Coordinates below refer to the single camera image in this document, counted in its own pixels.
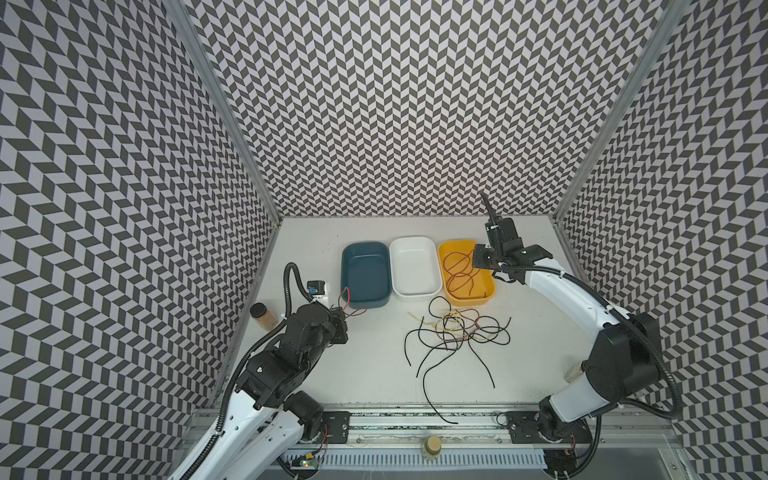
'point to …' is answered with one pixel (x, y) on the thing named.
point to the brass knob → (433, 444)
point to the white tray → (415, 267)
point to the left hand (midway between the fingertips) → (345, 309)
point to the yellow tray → (483, 281)
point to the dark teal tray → (366, 274)
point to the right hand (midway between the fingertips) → (483, 251)
